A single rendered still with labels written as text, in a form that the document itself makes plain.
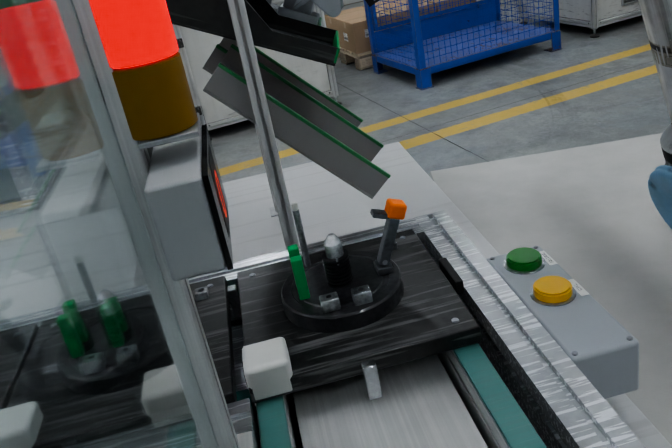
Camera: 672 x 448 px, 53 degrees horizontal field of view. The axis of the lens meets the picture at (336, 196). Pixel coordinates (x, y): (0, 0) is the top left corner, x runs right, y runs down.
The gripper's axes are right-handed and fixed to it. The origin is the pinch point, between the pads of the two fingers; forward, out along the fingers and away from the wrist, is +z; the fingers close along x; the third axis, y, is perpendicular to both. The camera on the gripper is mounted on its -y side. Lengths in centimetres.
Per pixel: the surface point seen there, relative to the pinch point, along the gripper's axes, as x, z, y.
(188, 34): 332, 129, -16
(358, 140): -9.5, 3.7, 22.5
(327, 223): -1.3, 18.9, 34.4
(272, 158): -25.8, 11.3, 14.1
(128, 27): -68, -1, -6
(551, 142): 239, -28, 143
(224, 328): -47, 21, 23
